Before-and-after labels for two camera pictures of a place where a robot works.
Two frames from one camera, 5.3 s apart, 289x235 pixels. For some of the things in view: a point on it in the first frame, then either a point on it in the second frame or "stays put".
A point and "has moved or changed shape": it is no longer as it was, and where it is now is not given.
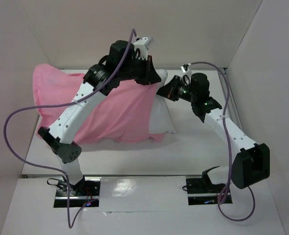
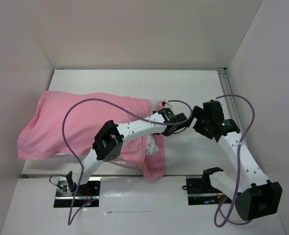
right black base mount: x=200 y=191 stays put
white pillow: x=161 y=122 has moved or changed shape
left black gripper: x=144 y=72 to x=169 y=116
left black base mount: x=86 y=191 stays put
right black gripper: x=170 y=88 to x=197 y=112
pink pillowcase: x=123 y=113 to x=65 y=126
